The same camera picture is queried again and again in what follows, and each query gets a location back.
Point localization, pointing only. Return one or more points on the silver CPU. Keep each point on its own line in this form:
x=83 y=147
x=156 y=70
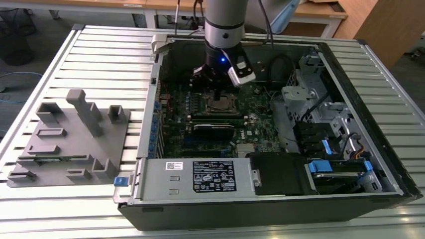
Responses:
x=226 y=104

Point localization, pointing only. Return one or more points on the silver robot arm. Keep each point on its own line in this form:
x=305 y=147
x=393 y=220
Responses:
x=225 y=20

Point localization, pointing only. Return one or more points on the CPU socket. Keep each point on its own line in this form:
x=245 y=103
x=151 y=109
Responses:
x=205 y=113

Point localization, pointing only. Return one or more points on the green RAM stick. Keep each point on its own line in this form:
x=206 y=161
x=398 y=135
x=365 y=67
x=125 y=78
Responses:
x=63 y=158
x=216 y=121

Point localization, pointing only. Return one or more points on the silver metal disk bay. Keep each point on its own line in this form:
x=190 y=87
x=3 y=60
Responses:
x=297 y=93

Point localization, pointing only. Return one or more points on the green motherboard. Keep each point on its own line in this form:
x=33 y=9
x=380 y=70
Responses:
x=262 y=124

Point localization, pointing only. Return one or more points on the black graphics card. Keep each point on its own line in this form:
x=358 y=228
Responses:
x=212 y=134

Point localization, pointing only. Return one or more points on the silver chipset heatsink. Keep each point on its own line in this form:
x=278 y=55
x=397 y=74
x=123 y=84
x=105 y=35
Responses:
x=245 y=148

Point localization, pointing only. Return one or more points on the black plastic disk bay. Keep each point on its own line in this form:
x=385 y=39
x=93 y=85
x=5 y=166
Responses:
x=310 y=132

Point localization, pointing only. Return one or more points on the blue plastic clip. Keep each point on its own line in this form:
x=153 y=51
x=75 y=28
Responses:
x=326 y=147

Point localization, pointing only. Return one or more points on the grey parts rack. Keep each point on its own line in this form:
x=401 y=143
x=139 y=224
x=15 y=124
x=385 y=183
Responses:
x=83 y=139

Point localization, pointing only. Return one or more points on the grey power supply unit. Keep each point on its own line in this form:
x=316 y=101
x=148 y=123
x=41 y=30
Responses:
x=159 y=181

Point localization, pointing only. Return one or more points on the wooden cabinet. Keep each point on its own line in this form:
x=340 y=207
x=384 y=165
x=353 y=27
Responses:
x=381 y=25

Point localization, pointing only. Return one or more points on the hard disk in blue carrier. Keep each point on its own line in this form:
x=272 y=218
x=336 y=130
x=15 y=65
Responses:
x=320 y=166

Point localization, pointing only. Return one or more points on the blue case latch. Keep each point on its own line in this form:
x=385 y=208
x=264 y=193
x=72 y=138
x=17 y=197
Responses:
x=120 y=181

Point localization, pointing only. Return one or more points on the black waste bin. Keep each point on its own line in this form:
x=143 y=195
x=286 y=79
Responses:
x=16 y=54

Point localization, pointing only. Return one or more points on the office chair base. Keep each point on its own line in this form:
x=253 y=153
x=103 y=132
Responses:
x=418 y=53

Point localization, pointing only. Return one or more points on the black PC case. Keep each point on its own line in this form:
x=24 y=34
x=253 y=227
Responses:
x=232 y=216

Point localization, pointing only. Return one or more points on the small grey wrist camera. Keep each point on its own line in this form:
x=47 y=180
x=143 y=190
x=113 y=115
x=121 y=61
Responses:
x=198 y=71

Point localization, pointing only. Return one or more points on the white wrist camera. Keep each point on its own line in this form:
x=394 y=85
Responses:
x=240 y=74

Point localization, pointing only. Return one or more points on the wooden desk white frame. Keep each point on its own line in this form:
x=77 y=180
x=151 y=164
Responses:
x=314 y=11

